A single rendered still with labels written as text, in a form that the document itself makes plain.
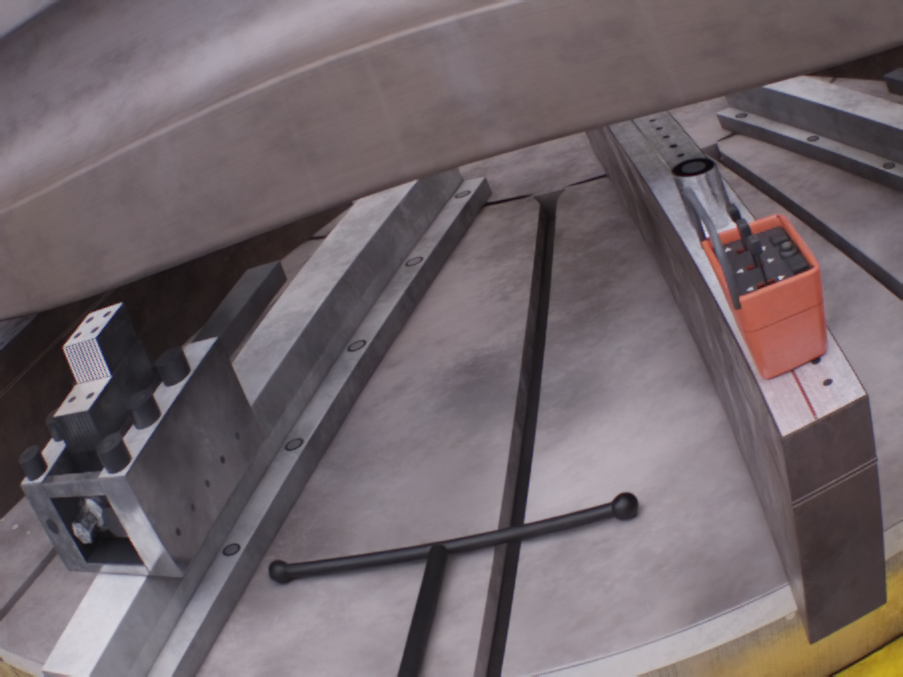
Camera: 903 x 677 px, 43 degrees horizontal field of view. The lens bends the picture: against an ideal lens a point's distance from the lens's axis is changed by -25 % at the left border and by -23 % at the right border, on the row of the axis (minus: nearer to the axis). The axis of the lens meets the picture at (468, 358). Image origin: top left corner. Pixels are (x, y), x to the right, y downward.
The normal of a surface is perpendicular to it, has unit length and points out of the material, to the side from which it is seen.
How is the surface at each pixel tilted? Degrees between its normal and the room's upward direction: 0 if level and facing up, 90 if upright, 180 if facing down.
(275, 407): 71
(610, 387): 0
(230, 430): 90
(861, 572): 90
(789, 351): 97
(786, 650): 90
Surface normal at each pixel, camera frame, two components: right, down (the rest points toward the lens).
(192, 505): 0.89, -0.15
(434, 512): -0.35, -0.84
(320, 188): -0.13, 0.49
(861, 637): 0.09, 0.42
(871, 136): -0.90, 0.19
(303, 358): 0.73, -0.41
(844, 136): -0.84, 0.48
